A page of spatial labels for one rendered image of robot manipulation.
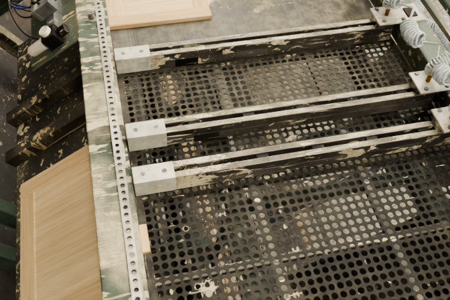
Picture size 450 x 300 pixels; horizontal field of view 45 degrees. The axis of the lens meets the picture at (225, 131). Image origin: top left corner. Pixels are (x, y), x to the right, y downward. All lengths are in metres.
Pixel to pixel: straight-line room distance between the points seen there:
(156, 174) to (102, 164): 0.18
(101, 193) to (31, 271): 0.57
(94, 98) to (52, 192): 0.48
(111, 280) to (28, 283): 0.65
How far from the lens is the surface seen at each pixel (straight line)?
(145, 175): 1.64
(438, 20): 2.02
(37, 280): 2.09
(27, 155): 2.40
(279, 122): 1.82
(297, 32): 2.12
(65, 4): 2.32
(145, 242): 1.59
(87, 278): 1.91
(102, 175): 1.68
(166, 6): 2.27
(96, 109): 1.85
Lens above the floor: 1.68
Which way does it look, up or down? 17 degrees down
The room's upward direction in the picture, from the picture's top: 61 degrees clockwise
